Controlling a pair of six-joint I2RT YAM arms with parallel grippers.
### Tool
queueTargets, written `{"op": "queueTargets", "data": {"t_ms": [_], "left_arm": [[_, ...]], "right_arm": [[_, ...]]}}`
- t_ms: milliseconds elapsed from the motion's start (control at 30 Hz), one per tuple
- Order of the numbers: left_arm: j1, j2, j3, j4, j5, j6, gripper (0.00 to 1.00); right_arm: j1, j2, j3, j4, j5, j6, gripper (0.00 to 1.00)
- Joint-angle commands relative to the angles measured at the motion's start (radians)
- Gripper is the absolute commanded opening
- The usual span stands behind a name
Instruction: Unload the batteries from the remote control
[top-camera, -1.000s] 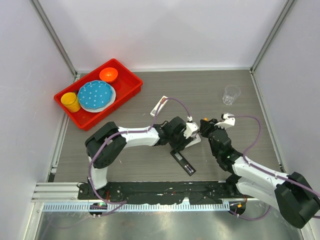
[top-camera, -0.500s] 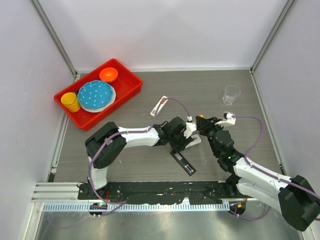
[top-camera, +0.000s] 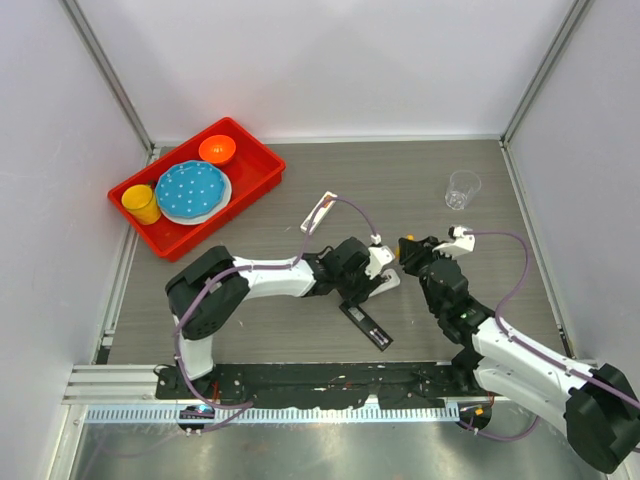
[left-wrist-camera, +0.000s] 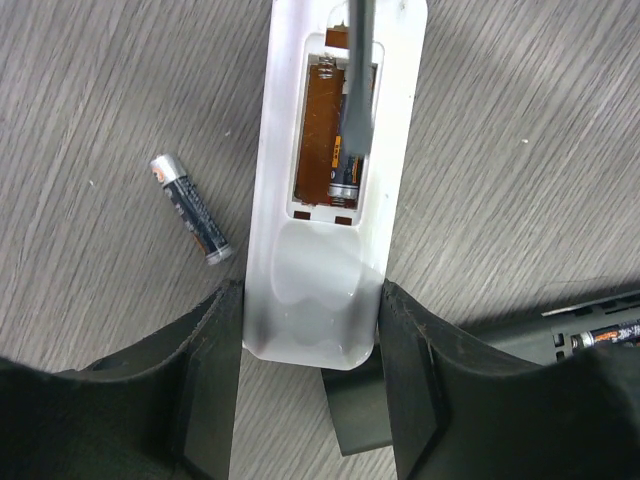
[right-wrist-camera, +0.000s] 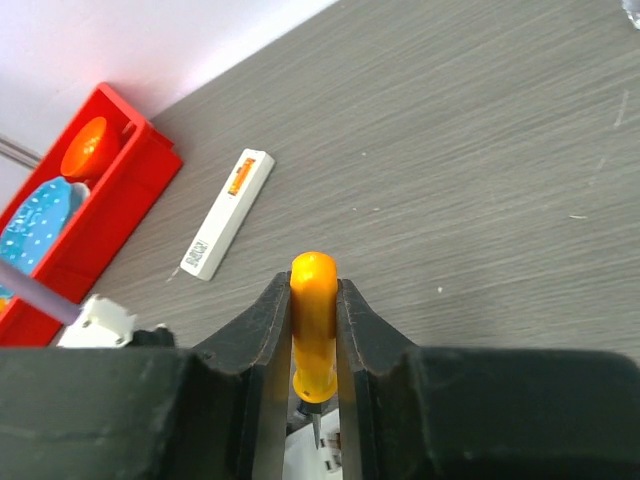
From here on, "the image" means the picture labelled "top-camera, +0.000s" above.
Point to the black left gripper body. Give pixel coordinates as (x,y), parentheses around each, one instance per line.
(361,288)

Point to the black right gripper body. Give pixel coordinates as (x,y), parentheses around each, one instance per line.
(417,251)

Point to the orange handled screwdriver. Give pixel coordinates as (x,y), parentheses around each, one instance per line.
(405,247)

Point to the white remote control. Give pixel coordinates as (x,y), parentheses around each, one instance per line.
(390,280)

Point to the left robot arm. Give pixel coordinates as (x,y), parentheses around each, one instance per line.
(206,294)

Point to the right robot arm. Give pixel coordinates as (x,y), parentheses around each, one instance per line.
(595,408)

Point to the black remote control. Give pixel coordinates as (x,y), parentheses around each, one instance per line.
(365,323)

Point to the white remote with orange batteries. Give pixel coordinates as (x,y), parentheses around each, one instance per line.
(318,213)

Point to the clear plastic cup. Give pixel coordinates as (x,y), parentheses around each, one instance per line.
(462,187)

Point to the red plastic tray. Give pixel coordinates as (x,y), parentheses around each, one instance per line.
(254,171)

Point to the grey plate under blue plate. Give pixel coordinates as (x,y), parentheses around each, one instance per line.
(226,198)

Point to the blue dotted plate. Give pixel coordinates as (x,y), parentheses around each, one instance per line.
(190,188)

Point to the orange bowl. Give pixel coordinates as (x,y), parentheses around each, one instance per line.
(218,150)

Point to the yellow cup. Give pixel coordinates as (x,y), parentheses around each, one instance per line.
(140,202)

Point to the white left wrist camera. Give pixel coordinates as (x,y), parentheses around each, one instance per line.
(379,258)

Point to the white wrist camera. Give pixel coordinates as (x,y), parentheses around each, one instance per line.
(461,242)
(379,258)

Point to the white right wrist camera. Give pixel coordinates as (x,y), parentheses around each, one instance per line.
(461,242)

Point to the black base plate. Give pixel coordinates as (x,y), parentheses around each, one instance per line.
(330,386)

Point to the white slotted cable duct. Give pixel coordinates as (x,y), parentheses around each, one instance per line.
(193,414)

